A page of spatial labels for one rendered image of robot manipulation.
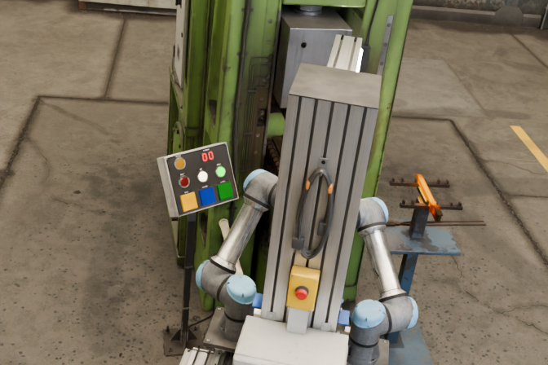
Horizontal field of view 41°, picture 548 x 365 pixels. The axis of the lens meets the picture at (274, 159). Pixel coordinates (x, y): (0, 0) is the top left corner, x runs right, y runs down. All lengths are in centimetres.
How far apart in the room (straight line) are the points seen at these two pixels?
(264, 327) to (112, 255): 244
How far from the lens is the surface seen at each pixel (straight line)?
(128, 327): 422
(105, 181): 547
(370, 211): 296
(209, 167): 345
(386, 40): 369
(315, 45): 342
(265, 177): 290
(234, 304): 286
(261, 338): 237
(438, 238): 391
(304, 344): 238
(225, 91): 357
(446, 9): 1005
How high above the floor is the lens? 283
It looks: 29 degrees down
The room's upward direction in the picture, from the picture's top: 7 degrees clockwise
